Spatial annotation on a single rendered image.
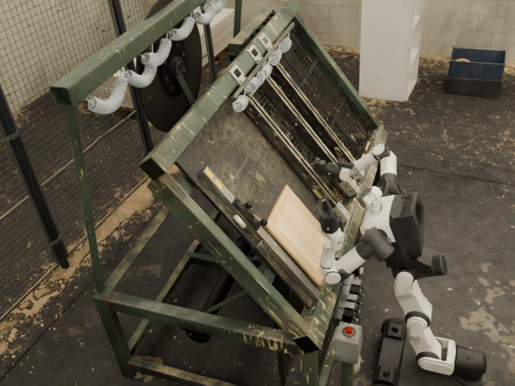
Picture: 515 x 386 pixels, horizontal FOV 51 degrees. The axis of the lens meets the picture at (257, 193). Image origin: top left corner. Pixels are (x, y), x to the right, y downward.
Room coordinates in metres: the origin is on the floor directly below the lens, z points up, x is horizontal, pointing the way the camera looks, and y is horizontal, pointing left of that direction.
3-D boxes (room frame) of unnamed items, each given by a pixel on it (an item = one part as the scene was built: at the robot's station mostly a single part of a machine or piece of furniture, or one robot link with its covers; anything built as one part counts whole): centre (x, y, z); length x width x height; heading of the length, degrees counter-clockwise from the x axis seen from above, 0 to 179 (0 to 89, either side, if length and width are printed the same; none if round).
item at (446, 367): (2.02, -1.00, 0.28); 0.21 x 0.20 x 0.13; 67
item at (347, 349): (1.75, -0.39, 0.84); 0.12 x 0.12 x 0.18; 67
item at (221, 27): (7.22, 1.06, 0.28); 2.45 x 1.03 x 0.56; 151
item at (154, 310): (3.04, -0.01, 0.41); 2.20 x 1.38 x 0.83; 157
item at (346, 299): (2.18, -0.50, 0.69); 0.50 x 0.14 x 0.24; 157
